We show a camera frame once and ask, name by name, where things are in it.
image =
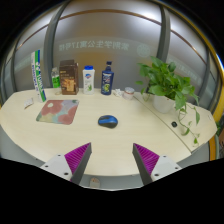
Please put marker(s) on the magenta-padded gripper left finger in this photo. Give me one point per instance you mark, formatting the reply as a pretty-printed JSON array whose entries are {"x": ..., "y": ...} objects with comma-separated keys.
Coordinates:
[{"x": 77, "y": 159}]

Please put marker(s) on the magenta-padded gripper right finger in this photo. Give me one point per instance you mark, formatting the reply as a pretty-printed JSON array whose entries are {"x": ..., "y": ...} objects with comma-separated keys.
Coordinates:
[{"x": 146, "y": 160}]

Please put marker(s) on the blue and black computer mouse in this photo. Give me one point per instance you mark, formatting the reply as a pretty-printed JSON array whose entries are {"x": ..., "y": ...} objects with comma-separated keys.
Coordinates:
[{"x": 108, "y": 121}]

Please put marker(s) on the pastel floral mouse pad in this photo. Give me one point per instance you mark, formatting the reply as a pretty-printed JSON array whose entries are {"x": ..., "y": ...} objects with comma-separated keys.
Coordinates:
[{"x": 58, "y": 111}]

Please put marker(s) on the small black desk grommet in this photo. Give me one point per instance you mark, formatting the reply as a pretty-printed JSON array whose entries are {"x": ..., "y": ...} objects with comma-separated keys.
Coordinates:
[{"x": 174, "y": 124}]

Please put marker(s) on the small white jar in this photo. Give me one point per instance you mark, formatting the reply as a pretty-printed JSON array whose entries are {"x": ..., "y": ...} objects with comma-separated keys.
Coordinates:
[{"x": 128, "y": 93}]

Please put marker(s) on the small crumpled white wrapper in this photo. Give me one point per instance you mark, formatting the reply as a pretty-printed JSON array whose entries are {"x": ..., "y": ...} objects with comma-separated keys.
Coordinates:
[{"x": 117, "y": 92}]

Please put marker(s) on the green potted plant, white pot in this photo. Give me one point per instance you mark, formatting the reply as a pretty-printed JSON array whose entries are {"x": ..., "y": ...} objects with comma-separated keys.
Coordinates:
[{"x": 165, "y": 86}]

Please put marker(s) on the white bottle with blue cap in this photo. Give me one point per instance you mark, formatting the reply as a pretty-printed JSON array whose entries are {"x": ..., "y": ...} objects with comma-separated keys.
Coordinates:
[{"x": 88, "y": 80}]

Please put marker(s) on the brown cardboard box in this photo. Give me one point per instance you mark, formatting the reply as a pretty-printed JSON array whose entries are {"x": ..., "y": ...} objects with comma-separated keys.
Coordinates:
[{"x": 69, "y": 78}]

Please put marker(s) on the clear bottle with green label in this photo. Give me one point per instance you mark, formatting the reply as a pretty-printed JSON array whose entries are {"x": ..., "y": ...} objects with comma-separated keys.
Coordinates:
[{"x": 55, "y": 79}]

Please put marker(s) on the dark blue pump bottle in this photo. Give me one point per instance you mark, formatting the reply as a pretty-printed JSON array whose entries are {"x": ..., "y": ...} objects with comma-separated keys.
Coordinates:
[{"x": 107, "y": 80}]

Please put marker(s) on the white and green shuttlecock tube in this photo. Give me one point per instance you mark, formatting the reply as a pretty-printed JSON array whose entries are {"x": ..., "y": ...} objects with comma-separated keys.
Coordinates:
[{"x": 38, "y": 76}]

